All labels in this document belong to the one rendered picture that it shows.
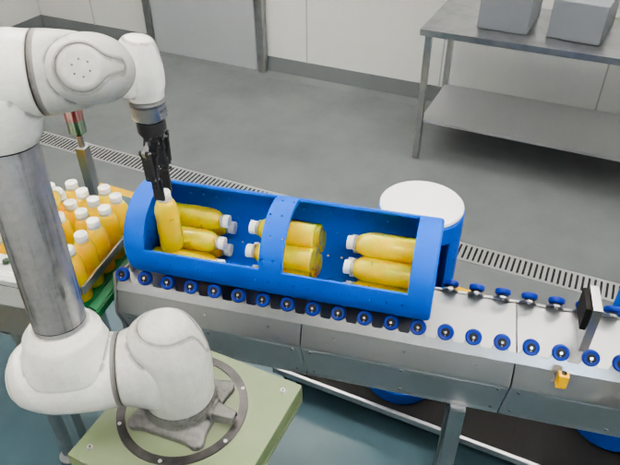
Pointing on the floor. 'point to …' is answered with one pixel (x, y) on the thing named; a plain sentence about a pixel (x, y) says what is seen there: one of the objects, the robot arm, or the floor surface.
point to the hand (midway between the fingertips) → (161, 184)
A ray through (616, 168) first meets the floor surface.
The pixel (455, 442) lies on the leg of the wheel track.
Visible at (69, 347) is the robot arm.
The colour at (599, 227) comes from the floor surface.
